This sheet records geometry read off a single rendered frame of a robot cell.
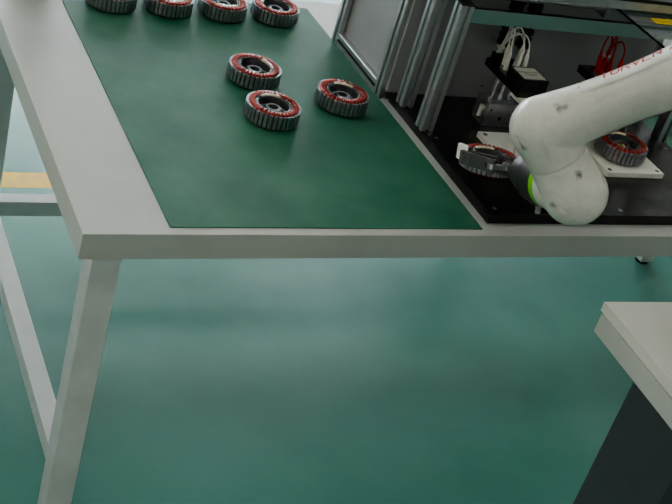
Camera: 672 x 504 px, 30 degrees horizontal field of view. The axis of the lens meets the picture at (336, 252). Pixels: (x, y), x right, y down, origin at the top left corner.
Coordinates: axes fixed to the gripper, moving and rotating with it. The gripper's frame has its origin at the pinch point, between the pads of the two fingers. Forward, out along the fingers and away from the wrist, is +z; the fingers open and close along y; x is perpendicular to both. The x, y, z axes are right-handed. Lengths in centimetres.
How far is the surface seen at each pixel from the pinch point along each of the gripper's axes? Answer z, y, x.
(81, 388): -7, -74, -47
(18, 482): 22, -81, -79
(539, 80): 14.5, 14.9, 13.9
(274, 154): 7.9, -40.5, -5.0
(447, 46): 13.9, -6.5, 18.5
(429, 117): 18.9, -5.9, 3.6
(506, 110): 25.0, 13.8, 6.0
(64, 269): 93, -67, -53
